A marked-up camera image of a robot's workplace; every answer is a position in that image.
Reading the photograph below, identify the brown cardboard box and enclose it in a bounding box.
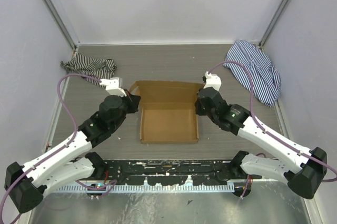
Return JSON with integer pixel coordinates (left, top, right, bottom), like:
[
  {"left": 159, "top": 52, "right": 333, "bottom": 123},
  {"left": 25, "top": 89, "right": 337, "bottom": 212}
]
[{"left": 129, "top": 80, "right": 204, "bottom": 144}]

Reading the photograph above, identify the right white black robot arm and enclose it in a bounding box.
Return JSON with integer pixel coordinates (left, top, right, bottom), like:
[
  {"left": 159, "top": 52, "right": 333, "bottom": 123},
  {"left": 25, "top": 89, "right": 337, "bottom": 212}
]
[{"left": 195, "top": 87, "right": 327, "bottom": 199}]

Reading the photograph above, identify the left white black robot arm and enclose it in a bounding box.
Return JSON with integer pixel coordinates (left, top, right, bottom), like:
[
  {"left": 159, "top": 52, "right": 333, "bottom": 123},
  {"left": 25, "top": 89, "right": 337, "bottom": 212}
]
[{"left": 4, "top": 93, "right": 141, "bottom": 213}]

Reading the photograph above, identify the black white striped cloth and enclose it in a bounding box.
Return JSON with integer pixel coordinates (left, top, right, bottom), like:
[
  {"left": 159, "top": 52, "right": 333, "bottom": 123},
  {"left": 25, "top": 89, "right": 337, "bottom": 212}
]
[{"left": 60, "top": 53, "right": 117, "bottom": 88}]

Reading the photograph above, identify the blue white striped cloth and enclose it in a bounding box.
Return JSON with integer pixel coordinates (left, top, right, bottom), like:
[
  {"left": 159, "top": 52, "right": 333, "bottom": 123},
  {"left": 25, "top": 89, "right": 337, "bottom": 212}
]
[{"left": 224, "top": 40, "right": 281, "bottom": 107}]

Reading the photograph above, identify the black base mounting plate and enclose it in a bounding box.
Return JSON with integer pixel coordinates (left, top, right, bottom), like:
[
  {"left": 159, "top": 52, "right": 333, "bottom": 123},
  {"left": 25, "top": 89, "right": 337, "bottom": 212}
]
[{"left": 87, "top": 159, "right": 247, "bottom": 186}]

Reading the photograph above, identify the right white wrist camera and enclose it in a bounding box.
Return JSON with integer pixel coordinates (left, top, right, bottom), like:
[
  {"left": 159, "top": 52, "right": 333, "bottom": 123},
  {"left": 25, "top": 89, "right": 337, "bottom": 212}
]
[{"left": 203, "top": 72, "right": 222, "bottom": 91}]

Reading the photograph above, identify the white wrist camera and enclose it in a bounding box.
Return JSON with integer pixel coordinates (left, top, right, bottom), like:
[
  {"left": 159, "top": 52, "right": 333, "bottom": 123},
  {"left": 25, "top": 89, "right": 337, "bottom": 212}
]
[
  {"left": 203, "top": 72, "right": 222, "bottom": 91},
  {"left": 100, "top": 77, "right": 126, "bottom": 97}
]

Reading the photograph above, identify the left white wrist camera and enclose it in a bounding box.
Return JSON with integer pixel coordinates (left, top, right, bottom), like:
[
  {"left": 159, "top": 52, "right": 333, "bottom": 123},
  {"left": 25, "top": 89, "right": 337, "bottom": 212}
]
[{"left": 100, "top": 77, "right": 126, "bottom": 97}]

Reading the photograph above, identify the slotted grey cable duct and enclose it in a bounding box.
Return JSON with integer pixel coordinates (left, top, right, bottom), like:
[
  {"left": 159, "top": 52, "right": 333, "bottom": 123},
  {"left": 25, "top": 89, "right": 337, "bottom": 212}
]
[{"left": 55, "top": 182, "right": 235, "bottom": 194}]

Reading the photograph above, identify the right aluminium frame post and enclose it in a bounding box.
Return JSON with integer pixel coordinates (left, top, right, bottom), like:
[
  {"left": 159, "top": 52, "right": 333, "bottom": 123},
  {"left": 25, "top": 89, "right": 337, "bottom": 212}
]
[{"left": 259, "top": 0, "right": 291, "bottom": 48}]

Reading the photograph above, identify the aluminium frame post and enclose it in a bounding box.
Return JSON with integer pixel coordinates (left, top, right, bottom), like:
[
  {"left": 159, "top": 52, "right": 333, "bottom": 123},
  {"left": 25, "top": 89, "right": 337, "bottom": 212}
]
[
  {"left": 259, "top": 0, "right": 291, "bottom": 48},
  {"left": 42, "top": 0, "right": 78, "bottom": 50}
]

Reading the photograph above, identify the left aluminium frame post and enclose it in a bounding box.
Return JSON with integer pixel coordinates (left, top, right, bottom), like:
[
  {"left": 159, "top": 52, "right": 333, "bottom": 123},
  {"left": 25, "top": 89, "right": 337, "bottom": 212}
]
[{"left": 42, "top": 0, "right": 78, "bottom": 50}]

